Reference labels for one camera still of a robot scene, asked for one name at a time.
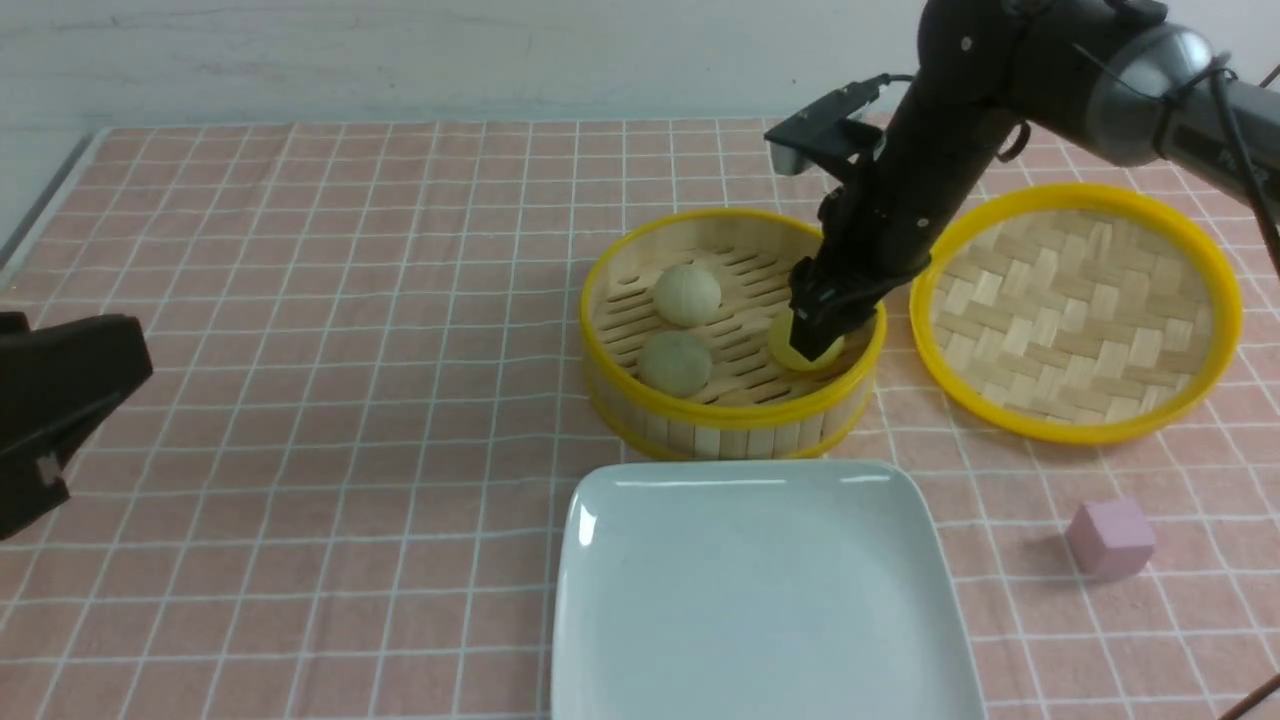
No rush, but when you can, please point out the yellow rimmed woven steamer lid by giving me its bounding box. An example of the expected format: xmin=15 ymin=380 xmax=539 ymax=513
xmin=909 ymin=183 xmax=1244 ymax=445

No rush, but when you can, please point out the white steamed bun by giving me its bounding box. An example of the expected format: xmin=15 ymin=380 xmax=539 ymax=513
xmin=636 ymin=331 xmax=714 ymax=398
xmin=652 ymin=264 xmax=722 ymax=328

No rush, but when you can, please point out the white square plate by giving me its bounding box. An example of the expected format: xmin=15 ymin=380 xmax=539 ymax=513
xmin=550 ymin=459 xmax=986 ymax=719

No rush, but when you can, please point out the pink cube block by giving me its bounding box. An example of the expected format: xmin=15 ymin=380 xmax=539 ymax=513
xmin=1064 ymin=497 xmax=1156 ymax=582

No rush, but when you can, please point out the pink checkered tablecloth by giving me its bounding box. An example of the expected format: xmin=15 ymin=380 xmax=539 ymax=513
xmin=1 ymin=119 xmax=1277 ymax=719

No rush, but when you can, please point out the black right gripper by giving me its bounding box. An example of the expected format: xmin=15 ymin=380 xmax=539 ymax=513
xmin=790 ymin=100 xmax=1011 ymax=361

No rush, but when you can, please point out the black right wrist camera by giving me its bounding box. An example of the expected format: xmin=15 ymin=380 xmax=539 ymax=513
xmin=764 ymin=73 xmax=901 ymax=184

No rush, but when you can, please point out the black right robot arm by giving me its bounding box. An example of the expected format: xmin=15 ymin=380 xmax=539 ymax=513
xmin=765 ymin=1 xmax=1279 ymax=360

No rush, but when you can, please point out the yellow rimmed bamboo steamer basket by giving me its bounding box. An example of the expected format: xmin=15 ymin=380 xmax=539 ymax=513
xmin=579 ymin=208 xmax=887 ymax=461

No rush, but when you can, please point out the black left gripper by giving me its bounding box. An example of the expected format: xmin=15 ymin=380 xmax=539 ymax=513
xmin=1 ymin=313 xmax=154 ymax=541

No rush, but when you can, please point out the yellow steamed bun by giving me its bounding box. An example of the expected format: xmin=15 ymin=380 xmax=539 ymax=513
xmin=765 ymin=309 xmax=845 ymax=372

